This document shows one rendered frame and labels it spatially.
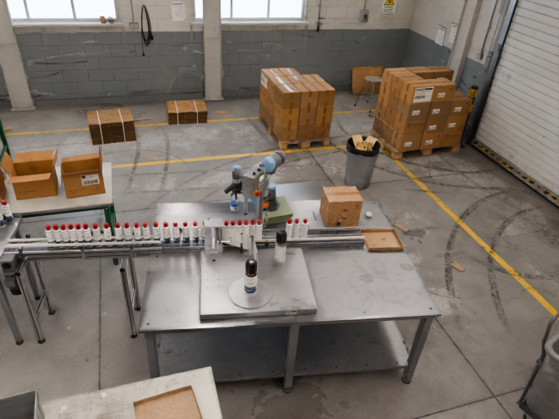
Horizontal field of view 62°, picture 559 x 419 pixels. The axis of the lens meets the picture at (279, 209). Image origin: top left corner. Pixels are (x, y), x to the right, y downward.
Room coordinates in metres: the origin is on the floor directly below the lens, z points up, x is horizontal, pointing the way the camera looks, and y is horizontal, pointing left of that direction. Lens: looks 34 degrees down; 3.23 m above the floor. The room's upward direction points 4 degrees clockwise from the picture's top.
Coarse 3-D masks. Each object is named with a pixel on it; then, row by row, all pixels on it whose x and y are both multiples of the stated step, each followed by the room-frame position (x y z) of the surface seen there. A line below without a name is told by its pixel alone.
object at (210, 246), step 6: (204, 228) 2.77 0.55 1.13; (210, 228) 2.78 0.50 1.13; (210, 234) 2.78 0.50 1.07; (210, 240) 2.78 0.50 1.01; (216, 240) 2.87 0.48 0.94; (222, 240) 2.88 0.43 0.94; (210, 246) 2.78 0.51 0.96; (216, 246) 2.80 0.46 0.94; (222, 246) 2.81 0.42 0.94; (210, 252) 2.78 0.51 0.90; (216, 252) 2.79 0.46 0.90; (222, 252) 2.79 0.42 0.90
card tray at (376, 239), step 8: (360, 232) 3.27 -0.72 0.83; (368, 232) 3.28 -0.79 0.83; (376, 232) 3.29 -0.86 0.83; (384, 232) 3.30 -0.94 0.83; (392, 232) 3.31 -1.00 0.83; (368, 240) 3.16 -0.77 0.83; (376, 240) 3.17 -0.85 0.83; (384, 240) 3.18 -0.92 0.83; (392, 240) 3.19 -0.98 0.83; (400, 240) 3.15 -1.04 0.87; (368, 248) 3.06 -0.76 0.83; (376, 248) 3.03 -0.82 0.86; (384, 248) 3.04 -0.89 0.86; (392, 248) 3.06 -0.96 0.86; (400, 248) 3.07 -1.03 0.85
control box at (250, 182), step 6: (252, 168) 3.13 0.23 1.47; (246, 174) 3.03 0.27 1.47; (252, 174) 3.04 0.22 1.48; (258, 174) 3.05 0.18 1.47; (246, 180) 3.00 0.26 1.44; (252, 180) 2.98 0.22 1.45; (258, 180) 3.03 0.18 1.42; (264, 180) 3.12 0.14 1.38; (246, 186) 3.00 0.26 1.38; (252, 186) 2.98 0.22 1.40; (246, 192) 3.00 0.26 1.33; (252, 192) 2.98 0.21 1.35; (252, 198) 2.98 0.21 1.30
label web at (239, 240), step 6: (222, 228) 2.89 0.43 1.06; (216, 234) 2.88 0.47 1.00; (222, 234) 2.89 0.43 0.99; (228, 234) 2.87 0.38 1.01; (234, 234) 2.86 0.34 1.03; (240, 234) 2.82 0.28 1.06; (246, 234) 2.83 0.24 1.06; (228, 240) 2.87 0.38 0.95; (234, 240) 2.86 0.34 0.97; (240, 240) 2.82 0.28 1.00; (246, 240) 2.83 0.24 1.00; (240, 246) 2.82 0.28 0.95; (246, 246) 2.83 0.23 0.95
